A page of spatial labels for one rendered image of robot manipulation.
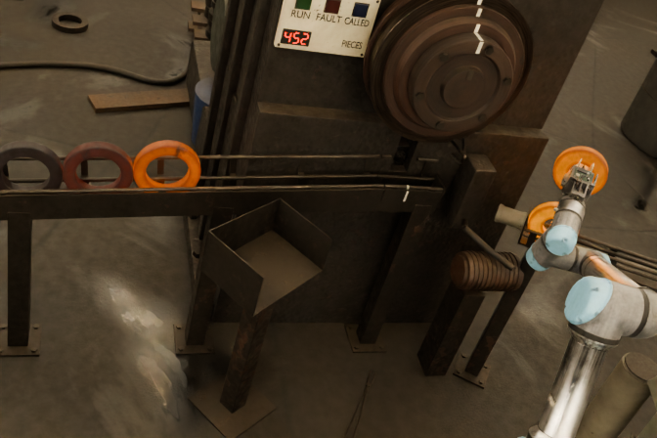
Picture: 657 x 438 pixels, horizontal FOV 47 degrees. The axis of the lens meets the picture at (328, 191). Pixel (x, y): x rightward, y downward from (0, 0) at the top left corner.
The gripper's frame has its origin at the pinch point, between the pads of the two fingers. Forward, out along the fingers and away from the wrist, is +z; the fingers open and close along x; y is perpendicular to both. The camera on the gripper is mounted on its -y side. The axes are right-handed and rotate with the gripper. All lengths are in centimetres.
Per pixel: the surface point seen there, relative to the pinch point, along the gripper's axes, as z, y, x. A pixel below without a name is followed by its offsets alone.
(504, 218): -10.2, -22.9, 14.3
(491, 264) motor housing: -18.8, -35.9, 12.4
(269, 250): -63, -15, 71
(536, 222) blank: -9.1, -20.2, 5.2
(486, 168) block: -5.0, -10.9, 25.6
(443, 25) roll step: -14, 39, 50
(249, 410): -83, -71, 63
